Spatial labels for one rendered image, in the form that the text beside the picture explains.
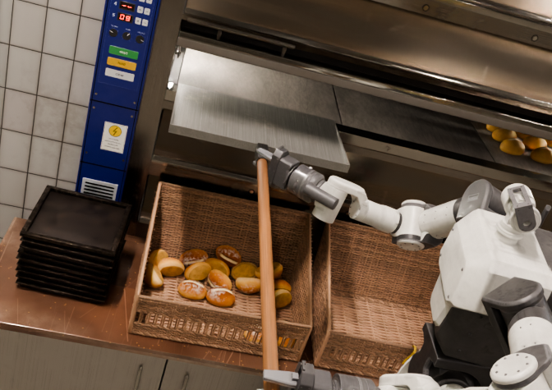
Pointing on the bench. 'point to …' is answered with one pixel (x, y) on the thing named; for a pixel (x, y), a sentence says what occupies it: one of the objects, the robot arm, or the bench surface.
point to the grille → (108, 190)
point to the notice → (113, 137)
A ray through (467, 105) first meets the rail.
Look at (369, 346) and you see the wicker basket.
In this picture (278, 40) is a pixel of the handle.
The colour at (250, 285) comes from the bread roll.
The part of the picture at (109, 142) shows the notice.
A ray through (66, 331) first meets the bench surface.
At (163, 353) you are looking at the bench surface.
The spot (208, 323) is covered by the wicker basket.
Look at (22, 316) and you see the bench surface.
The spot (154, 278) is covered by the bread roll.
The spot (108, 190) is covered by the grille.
